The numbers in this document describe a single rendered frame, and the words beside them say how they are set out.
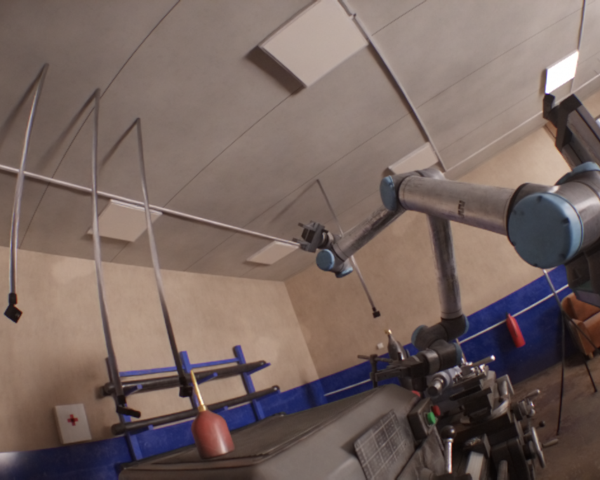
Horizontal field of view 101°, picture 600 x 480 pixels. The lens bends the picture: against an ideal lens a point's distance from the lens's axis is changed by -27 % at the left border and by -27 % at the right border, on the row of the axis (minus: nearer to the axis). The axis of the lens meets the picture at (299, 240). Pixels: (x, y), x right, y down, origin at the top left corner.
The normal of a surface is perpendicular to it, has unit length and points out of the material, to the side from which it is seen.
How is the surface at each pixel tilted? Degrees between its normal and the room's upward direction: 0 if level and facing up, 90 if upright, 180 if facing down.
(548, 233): 93
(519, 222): 93
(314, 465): 45
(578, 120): 90
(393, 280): 90
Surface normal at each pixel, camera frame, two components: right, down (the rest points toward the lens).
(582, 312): -0.58, 0.07
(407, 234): -0.54, -0.15
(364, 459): 0.77, -0.48
